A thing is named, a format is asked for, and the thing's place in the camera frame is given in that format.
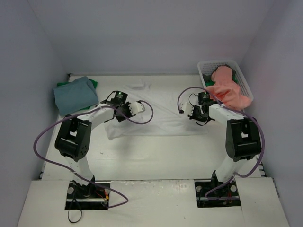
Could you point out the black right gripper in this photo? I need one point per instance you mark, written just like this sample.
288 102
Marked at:
199 115

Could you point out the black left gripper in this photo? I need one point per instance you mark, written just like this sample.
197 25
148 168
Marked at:
122 113

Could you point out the white t shirt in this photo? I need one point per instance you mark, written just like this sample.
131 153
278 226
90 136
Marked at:
166 120

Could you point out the grey-blue t shirt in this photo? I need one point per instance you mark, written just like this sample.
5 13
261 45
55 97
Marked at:
73 94

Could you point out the white laundry basket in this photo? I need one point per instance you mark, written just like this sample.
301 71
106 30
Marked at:
208 67

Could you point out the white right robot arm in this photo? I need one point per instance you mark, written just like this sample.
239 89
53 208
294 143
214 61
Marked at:
242 139

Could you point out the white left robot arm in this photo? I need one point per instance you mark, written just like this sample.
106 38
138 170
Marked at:
73 139

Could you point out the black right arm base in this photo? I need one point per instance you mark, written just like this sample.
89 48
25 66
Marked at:
227 196

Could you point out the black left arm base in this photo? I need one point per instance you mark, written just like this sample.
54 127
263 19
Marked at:
86 197

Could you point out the pink t shirt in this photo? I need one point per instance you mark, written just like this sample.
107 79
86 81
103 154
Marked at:
226 90

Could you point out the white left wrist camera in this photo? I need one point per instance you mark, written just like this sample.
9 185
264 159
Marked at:
136 108

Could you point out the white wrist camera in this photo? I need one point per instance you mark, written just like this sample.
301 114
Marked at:
136 108
186 108

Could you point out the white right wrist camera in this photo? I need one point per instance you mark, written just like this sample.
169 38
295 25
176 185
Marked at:
186 108

